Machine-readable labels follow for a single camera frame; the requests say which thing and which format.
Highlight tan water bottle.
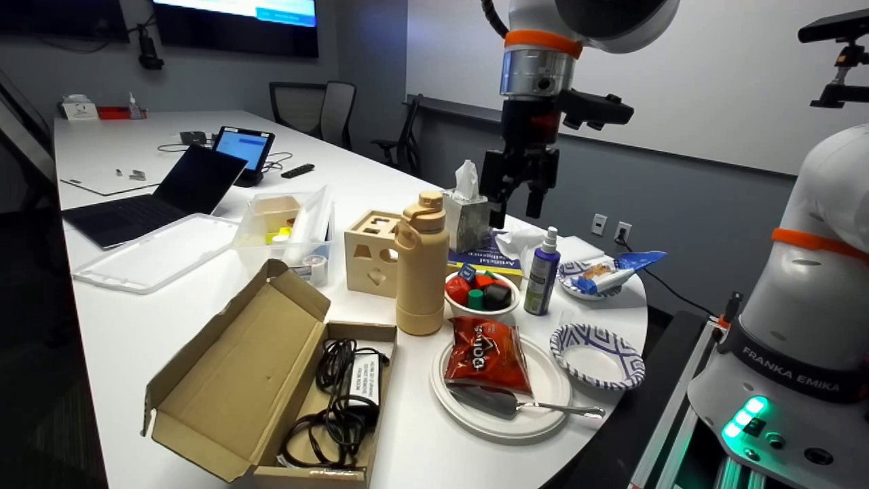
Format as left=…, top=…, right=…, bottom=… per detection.
left=394, top=187, right=452, bottom=337

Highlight wooden shape sorter box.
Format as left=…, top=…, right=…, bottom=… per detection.
left=344, top=209, right=403, bottom=299

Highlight wall television screen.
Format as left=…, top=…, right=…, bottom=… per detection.
left=147, top=0, right=319, bottom=61

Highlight small white box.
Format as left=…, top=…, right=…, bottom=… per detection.
left=60, top=92, right=99, bottom=125

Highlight grey tissue box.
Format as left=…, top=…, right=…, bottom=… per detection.
left=441, top=157, right=496, bottom=257

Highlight black laptop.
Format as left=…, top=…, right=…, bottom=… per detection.
left=60, top=145, right=249, bottom=250

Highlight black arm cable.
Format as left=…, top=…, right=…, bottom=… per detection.
left=478, top=0, right=509, bottom=42

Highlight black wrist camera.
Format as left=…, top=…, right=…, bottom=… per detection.
left=559, top=91, right=634, bottom=132

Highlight tablet on stand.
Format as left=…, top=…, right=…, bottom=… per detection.
left=211, top=122, right=277, bottom=187

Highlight black cylinder block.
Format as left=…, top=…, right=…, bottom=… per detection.
left=482, top=281, right=516, bottom=314

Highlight clear plastic container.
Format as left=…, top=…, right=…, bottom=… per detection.
left=236, top=185, right=335, bottom=282

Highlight dark office chair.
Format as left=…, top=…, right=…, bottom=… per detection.
left=375, top=92, right=422, bottom=178
left=319, top=79, right=359, bottom=149
left=266, top=79, right=330, bottom=142

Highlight spray bottle with blue label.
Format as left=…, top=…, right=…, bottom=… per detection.
left=523, top=227, right=564, bottom=318

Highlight black power cable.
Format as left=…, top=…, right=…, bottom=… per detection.
left=622, top=240, right=718, bottom=322

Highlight silver spoon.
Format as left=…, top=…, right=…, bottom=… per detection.
left=447, top=384, right=608, bottom=424

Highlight white bowl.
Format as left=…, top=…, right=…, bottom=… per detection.
left=441, top=270, right=523, bottom=323

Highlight red Doritos chip bag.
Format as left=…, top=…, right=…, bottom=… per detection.
left=441, top=316, right=535, bottom=399

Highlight open cardboard box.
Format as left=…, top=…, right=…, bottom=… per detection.
left=141, top=258, right=402, bottom=487

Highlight blue pretzel snack bag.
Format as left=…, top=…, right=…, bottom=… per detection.
left=570, top=248, right=671, bottom=297

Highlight blue and yellow book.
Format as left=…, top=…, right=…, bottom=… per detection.
left=447, top=228, right=527, bottom=281

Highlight black camera on tripod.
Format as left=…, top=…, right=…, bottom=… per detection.
left=132, top=8, right=167, bottom=73

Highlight blue patterned paper plate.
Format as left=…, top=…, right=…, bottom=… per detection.
left=549, top=323, right=648, bottom=394
left=555, top=257, right=637, bottom=303

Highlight black camera on mount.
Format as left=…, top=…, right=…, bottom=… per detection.
left=794, top=8, right=869, bottom=113

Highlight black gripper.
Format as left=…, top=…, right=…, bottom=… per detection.
left=478, top=98, right=568, bottom=231

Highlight clear plastic lid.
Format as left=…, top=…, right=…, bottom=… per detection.
left=72, top=212, right=243, bottom=299

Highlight crumpled white tissue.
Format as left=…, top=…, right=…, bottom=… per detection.
left=496, top=227, right=581, bottom=267

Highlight black charger with cables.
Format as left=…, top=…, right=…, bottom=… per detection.
left=280, top=337, right=394, bottom=470

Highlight plain white plate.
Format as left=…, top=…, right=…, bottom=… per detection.
left=428, top=329, right=574, bottom=447

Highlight black pouch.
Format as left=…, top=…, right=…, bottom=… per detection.
left=177, top=128, right=211, bottom=153

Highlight small red item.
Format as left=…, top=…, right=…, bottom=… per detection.
left=95, top=104, right=147, bottom=122

